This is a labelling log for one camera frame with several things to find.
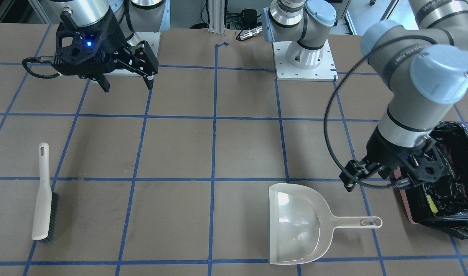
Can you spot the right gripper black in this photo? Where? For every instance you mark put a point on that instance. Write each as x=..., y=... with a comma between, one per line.
x=117, y=46

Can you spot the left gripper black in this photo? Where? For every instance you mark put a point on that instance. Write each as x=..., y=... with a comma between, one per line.
x=383, y=150

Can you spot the beige plastic dustpan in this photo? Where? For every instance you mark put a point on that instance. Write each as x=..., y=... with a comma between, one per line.
x=302, y=225

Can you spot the white hand brush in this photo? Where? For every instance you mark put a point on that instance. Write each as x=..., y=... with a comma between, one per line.
x=46, y=204

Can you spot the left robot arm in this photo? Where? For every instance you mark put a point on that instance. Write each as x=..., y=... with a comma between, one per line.
x=427, y=72

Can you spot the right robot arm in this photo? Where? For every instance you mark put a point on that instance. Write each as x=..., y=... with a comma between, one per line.
x=134, y=16

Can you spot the bin with black bag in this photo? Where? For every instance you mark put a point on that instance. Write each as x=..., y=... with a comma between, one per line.
x=450, y=192

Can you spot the yellow green sponge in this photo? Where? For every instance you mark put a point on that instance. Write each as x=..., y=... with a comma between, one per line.
x=431, y=204

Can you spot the black power adapter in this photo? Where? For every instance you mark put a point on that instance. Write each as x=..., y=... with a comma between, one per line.
x=248, y=16

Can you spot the aluminium frame post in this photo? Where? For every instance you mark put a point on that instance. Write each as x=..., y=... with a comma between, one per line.
x=216, y=16

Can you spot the silver cable connector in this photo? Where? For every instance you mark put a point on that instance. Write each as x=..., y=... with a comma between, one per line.
x=248, y=34

